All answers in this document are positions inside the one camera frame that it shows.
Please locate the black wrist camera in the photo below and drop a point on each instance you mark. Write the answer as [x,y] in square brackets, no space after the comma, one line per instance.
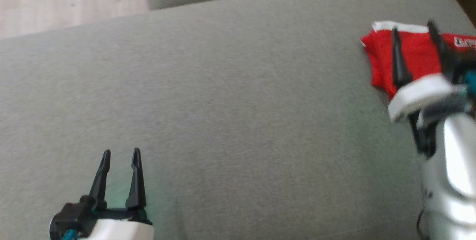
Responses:
[68,217]
[465,65]

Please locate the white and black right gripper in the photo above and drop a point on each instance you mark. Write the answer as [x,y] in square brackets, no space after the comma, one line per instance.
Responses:
[420,95]

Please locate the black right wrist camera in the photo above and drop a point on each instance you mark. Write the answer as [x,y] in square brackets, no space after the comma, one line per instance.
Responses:
[465,65]

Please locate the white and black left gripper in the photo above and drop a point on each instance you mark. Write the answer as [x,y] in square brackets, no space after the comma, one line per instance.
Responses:
[122,229]

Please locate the red shorts with white stripes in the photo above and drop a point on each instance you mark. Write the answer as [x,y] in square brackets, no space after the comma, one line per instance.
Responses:
[416,50]

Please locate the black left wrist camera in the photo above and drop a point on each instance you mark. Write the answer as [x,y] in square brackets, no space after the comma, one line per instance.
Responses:
[68,217]

